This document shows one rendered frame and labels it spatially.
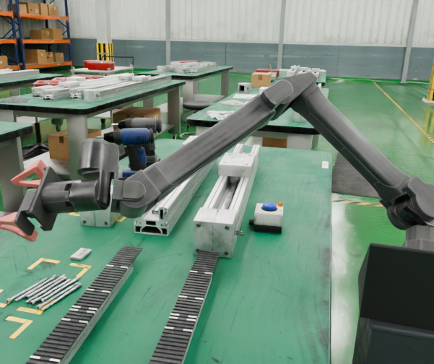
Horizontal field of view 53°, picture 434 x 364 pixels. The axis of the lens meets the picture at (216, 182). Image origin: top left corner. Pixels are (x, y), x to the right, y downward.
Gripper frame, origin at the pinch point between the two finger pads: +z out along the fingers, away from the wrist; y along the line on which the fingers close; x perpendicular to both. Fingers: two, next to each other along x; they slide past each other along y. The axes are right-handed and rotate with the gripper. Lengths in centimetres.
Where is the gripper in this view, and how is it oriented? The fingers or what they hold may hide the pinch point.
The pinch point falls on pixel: (6, 202)
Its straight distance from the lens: 89.0
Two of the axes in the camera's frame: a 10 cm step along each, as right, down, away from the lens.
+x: 2.2, 6.2, 7.5
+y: -0.7, 7.8, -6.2
